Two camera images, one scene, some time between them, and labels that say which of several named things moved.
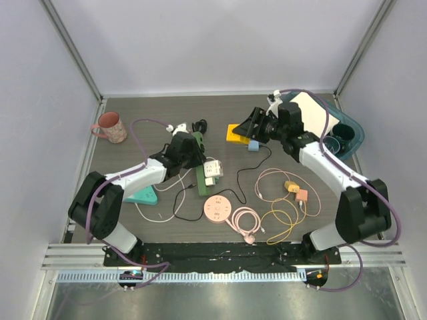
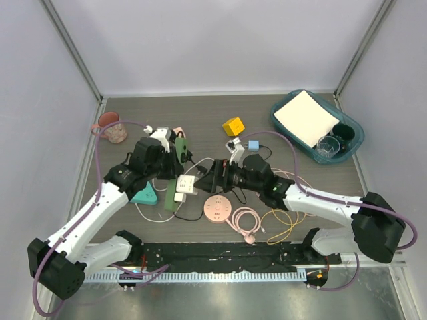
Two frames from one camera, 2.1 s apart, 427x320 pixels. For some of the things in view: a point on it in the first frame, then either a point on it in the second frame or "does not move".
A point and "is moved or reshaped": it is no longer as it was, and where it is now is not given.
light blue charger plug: [253, 145] does not move
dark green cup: [344, 134] does not move
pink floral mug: [110, 126] does not move
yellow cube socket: [233, 137] is moved or reshaped
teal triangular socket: [147, 195] does not move
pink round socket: [217, 209] does not move
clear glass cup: [332, 143] does not move
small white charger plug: [209, 181] is moved or reshaped
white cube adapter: [213, 169] is moved or reshaped
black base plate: [217, 255] does not move
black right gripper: [247, 129] to [220, 177]
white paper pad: [314, 113] does not move
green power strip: [203, 188] is moved or reshaped
